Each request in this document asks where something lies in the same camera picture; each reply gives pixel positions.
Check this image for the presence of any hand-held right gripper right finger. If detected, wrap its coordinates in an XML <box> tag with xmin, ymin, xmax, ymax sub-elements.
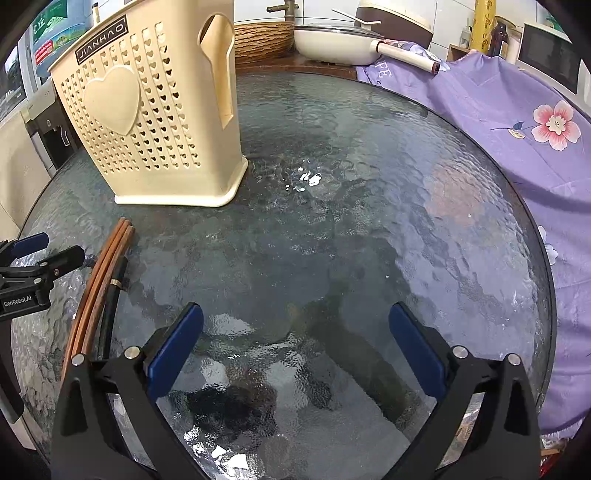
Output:
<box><xmin>388</xmin><ymin>302</ymin><xmax>542</xmax><ymax>480</ymax></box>

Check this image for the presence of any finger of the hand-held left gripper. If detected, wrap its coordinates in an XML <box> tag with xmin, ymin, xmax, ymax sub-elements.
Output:
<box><xmin>0</xmin><ymin>232</ymin><xmax>50</xmax><ymax>265</ymax></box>
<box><xmin>0</xmin><ymin>246</ymin><xmax>86</xmax><ymax>289</ymax></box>

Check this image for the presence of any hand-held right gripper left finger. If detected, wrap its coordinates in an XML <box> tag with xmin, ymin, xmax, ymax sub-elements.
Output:
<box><xmin>50</xmin><ymin>302</ymin><xmax>206</xmax><ymax>480</ymax></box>

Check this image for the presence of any black chopstick gold band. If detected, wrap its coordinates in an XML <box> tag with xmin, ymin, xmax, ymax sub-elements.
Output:
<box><xmin>96</xmin><ymin>256</ymin><xmax>129</xmax><ymax>361</ymax></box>

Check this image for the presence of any cream plastic utensil holder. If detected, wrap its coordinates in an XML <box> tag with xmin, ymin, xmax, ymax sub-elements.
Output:
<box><xmin>48</xmin><ymin>0</ymin><xmax>250</xmax><ymax>208</ymax></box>

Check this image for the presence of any grey water dispenser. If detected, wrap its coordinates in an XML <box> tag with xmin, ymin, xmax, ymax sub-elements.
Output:
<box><xmin>21</xmin><ymin>78</ymin><xmax>88</xmax><ymax>178</ymax></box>

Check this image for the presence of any window with photos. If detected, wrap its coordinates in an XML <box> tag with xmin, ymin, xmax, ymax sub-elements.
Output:
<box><xmin>0</xmin><ymin>44</ymin><xmax>28</xmax><ymax>123</ymax></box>

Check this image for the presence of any round glass table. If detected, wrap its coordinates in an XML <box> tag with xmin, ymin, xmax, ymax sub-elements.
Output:
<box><xmin>9</xmin><ymin>69</ymin><xmax>555</xmax><ymax>480</ymax></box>

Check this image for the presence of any purple floral cloth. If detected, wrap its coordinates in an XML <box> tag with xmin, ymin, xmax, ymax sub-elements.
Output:
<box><xmin>355</xmin><ymin>39</ymin><xmax>591</xmax><ymax>437</ymax></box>

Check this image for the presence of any blue water jug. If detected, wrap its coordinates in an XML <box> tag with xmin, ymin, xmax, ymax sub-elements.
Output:
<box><xmin>28</xmin><ymin>0</ymin><xmax>100</xmax><ymax>79</ymax></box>

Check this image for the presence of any wooden counter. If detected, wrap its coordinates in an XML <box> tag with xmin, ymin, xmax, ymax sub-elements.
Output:
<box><xmin>235</xmin><ymin>58</ymin><xmax>363</xmax><ymax>81</ymax></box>

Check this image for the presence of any woven basin sink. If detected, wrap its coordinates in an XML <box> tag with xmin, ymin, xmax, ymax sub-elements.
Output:
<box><xmin>233</xmin><ymin>21</ymin><xmax>296</xmax><ymax>65</ymax></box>

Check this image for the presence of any white pan with lid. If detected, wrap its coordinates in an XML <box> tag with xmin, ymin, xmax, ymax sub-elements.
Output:
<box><xmin>294</xmin><ymin>23</ymin><xmax>441</xmax><ymax>75</ymax></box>

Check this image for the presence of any white microwave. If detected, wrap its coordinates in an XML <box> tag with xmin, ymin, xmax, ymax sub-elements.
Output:
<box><xmin>517</xmin><ymin>23</ymin><xmax>583</xmax><ymax>93</ymax></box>

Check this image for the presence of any brown glass bottle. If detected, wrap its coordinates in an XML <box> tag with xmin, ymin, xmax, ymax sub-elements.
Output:
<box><xmin>492</xmin><ymin>18</ymin><xmax>511</xmax><ymax>58</ymax></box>

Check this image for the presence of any yellow roll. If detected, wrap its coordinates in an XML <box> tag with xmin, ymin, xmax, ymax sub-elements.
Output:
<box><xmin>475</xmin><ymin>0</ymin><xmax>497</xmax><ymax>54</ymax></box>

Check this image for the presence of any brown white rice cooker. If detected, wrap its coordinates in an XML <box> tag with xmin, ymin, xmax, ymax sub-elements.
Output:
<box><xmin>332</xmin><ymin>0</ymin><xmax>435</xmax><ymax>44</ymax></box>

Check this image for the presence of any bronze faucet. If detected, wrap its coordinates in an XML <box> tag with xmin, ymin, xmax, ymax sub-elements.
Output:
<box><xmin>266</xmin><ymin>0</ymin><xmax>301</xmax><ymax>24</ymax></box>

